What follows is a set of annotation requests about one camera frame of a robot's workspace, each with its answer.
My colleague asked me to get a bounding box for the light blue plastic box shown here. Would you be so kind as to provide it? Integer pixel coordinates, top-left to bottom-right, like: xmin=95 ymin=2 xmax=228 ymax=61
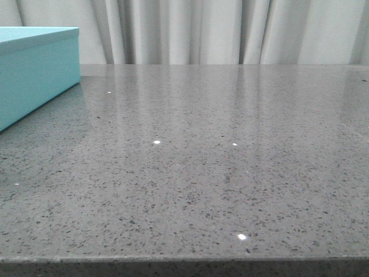
xmin=1 ymin=27 xmax=81 ymax=130

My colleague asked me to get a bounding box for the grey pleated curtain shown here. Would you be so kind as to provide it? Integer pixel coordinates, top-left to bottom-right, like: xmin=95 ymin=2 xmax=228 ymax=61
xmin=1 ymin=0 xmax=368 ymax=65

